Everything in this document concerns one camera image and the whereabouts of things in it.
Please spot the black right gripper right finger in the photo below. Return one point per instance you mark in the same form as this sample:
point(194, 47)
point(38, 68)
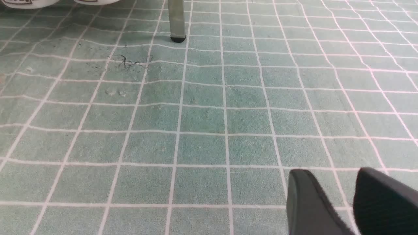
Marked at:
point(383, 205)

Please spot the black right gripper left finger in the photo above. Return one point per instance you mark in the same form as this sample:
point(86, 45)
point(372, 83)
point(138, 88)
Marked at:
point(309, 211)

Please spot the black canvas sneaker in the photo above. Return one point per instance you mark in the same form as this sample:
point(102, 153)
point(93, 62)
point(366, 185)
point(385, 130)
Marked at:
point(96, 2)
point(28, 4)

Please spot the metal shoe rack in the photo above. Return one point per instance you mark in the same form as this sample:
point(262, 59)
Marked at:
point(176, 20)

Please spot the green checkered floor mat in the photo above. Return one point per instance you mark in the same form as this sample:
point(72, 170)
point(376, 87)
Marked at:
point(110, 128)

